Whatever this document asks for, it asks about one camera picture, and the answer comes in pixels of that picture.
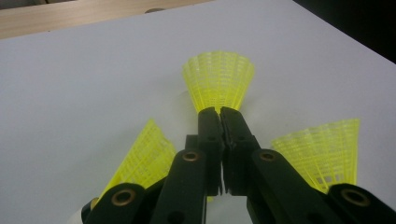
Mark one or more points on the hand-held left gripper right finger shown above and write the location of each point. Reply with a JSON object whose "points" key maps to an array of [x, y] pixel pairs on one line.
{"points": [[236, 140]]}

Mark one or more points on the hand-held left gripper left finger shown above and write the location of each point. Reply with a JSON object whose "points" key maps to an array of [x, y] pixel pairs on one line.
{"points": [[213, 140]]}

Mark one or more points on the yellow plastic shuttlecock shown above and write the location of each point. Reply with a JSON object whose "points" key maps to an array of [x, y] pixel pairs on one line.
{"points": [[327, 152], [146, 161], [218, 81]]}

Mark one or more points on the white table mat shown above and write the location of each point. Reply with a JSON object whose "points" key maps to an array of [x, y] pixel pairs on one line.
{"points": [[93, 93]]}

